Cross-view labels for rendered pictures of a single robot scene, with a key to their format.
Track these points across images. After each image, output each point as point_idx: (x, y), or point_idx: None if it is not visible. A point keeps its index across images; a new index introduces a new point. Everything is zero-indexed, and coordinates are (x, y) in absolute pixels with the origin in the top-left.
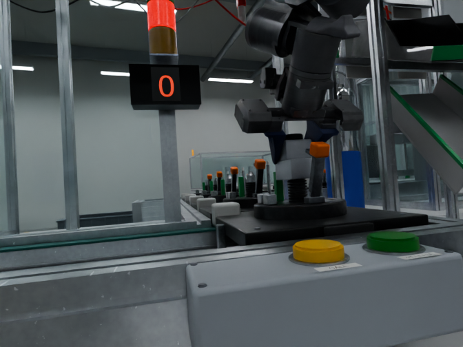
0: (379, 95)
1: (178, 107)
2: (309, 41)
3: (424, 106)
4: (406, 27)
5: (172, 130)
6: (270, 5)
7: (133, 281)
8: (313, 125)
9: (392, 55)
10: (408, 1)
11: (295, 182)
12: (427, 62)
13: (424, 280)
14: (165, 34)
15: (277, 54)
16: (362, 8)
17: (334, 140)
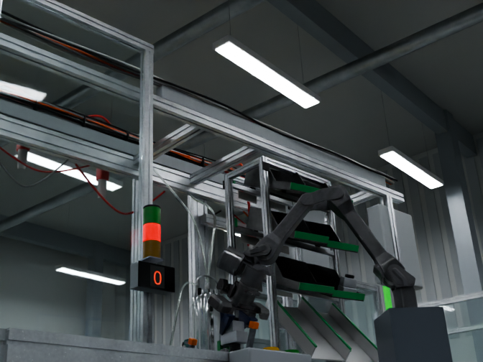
0: (271, 303)
1: (158, 291)
2: (254, 273)
3: (293, 314)
4: (282, 261)
5: (150, 307)
6: (231, 249)
7: (214, 354)
8: (244, 314)
9: (278, 281)
10: None
11: (236, 345)
12: (297, 289)
13: (301, 360)
14: (158, 245)
15: (233, 274)
16: (273, 262)
17: None
